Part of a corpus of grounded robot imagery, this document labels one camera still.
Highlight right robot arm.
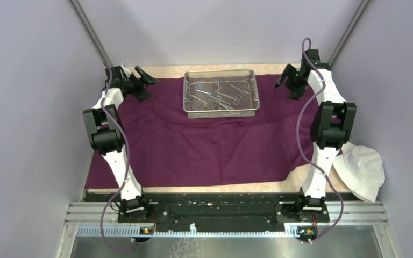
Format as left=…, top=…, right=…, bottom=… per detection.
left=275, top=49, right=357, bottom=221

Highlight grey cable duct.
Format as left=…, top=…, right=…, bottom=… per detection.
left=76, top=224, right=300, bottom=238

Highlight surgical scissors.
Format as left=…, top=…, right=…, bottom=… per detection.
left=188, top=94, right=213, bottom=110

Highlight white crumpled cloth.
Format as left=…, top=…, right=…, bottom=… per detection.
left=333, top=142, right=385, bottom=203

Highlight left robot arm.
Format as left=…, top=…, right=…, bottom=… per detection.
left=82, top=65, right=158, bottom=222

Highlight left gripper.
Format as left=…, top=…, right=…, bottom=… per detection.
left=120, top=66, right=158, bottom=102

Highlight maroon wrap cloth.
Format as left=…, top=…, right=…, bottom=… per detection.
left=85, top=74, right=343, bottom=190

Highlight metal mesh instrument tray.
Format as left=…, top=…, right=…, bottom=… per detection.
left=182, top=69, right=261, bottom=119

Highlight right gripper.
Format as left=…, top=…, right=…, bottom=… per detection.
left=273, top=65, right=307, bottom=101

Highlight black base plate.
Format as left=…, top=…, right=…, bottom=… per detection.
left=85, top=192, right=367, bottom=234

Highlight surgical clamp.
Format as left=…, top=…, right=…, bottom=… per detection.
left=226, top=83, right=250, bottom=101

